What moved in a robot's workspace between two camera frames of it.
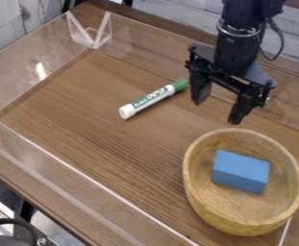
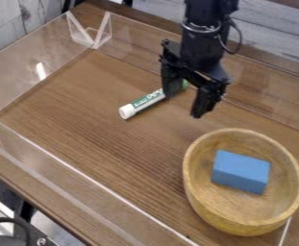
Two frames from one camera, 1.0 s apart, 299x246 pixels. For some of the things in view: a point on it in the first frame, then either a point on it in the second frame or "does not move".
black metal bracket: (25, 236) does not move
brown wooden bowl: (232, 210) does not move
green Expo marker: (176, 86) does not move
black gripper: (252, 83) -> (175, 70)
